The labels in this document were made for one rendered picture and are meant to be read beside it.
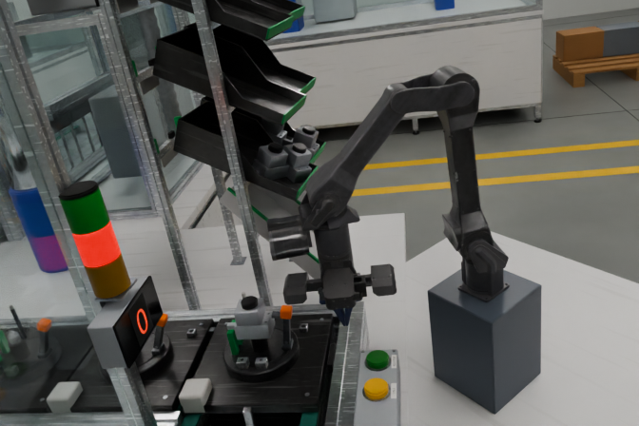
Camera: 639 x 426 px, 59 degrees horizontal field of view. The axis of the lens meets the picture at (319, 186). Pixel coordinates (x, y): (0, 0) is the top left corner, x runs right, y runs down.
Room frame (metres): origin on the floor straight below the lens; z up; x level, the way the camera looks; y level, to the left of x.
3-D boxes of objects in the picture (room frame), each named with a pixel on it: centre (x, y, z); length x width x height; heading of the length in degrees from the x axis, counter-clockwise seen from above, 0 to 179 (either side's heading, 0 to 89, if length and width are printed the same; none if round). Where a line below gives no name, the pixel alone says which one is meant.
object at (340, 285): (0.76, -0.01, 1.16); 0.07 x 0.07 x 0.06; 85
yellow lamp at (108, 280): (0.69, 0.31, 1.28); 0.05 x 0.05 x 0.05
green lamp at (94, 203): (0.69, 0.31, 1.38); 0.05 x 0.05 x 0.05
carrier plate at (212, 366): (0.85, 0.16, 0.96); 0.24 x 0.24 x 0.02; 79
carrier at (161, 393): (0.90, 0.41, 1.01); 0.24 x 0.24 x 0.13; 79
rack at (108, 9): (1.23, 0.21, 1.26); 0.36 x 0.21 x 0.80; 169
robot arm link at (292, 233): (0.81, 0.03, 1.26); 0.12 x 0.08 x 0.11; 93
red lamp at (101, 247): (0.69, 0.31, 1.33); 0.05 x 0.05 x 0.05
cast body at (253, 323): (0.86, 0.17, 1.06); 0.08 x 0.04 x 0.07; 79
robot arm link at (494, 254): (0.82, -0.25, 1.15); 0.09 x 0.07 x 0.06; 3
